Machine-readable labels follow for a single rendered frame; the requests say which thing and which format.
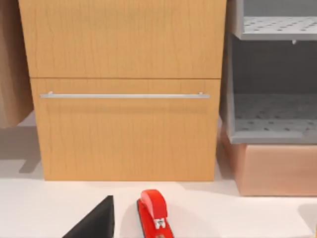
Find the red stapler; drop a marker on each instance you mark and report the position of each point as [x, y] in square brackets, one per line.
[154, 215]

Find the grey pierced shelf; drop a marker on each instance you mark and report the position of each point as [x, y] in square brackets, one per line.
[277, 24]

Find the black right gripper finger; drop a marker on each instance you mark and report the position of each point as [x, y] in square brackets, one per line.
[99, 220]

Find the plain wooden drawer front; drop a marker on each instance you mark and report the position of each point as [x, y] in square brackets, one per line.
[121, 39]

